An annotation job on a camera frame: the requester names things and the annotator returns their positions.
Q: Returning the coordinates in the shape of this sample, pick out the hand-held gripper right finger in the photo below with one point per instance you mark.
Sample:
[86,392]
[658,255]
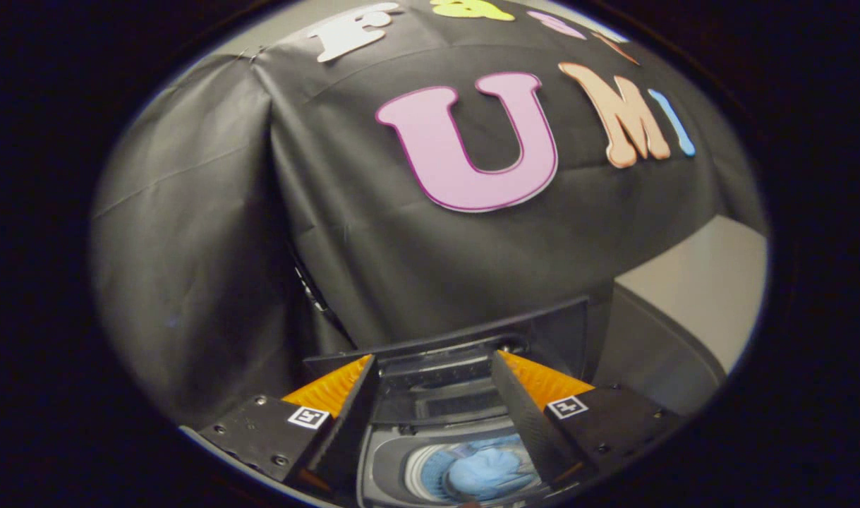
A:
[525,416]

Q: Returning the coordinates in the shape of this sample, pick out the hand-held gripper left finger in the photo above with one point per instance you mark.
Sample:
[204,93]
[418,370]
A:
[345,423]

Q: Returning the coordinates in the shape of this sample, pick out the light blue cloth garment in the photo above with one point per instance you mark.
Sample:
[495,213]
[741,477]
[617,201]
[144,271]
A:
[489,469]

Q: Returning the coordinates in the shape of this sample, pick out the black backdrop cloth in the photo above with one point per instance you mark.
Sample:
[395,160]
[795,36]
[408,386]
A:
[260,212]

